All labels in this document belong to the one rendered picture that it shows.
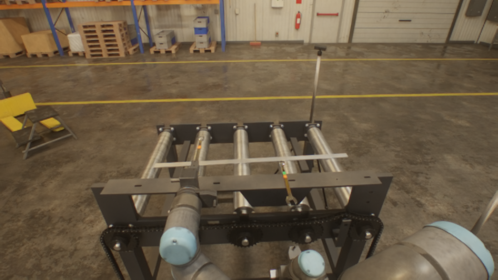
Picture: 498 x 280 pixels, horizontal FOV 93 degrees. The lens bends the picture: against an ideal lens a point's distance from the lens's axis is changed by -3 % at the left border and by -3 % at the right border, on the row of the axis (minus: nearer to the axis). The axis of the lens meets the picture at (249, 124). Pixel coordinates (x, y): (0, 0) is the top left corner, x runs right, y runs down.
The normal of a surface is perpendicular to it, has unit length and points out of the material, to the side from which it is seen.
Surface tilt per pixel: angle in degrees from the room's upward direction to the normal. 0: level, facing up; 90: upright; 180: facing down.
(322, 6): 90
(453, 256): 15
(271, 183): 0
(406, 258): 22
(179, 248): 85
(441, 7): 90
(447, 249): 5
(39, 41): 90
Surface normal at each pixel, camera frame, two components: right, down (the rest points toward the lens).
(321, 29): 0.05, 0.48
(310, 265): 0.13, -0.68
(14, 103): 0.83, 0.27
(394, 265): -0.50, -0.80
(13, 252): 0.00, -0.87
